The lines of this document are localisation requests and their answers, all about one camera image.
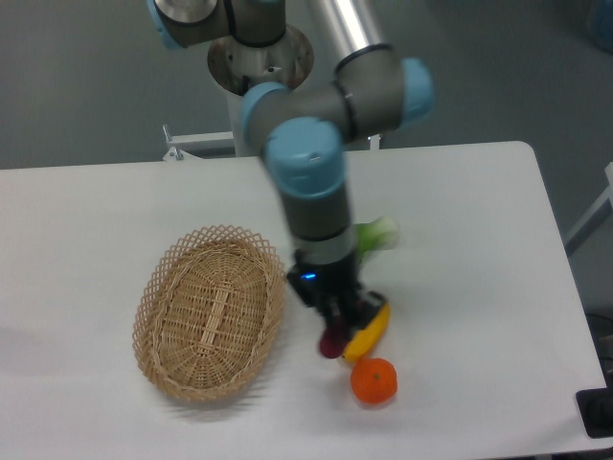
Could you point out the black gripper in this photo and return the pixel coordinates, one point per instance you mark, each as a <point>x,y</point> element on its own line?
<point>335,291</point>

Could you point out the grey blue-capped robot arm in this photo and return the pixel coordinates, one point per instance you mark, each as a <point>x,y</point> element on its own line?
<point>373,91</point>

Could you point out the oval wicker basket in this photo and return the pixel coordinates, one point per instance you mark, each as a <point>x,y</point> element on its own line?
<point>210,314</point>

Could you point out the yellow mango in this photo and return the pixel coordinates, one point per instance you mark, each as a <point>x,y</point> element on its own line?
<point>366,339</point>

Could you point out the orange tangerine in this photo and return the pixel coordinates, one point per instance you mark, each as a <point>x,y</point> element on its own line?
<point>374,380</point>

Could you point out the green bok choy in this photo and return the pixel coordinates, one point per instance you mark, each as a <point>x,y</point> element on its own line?
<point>376,235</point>

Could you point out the black box at table edge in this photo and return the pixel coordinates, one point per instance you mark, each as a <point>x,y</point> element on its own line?
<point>595,407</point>

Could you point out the white frame at right edge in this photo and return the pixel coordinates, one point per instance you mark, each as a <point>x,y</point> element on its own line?
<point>591,219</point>

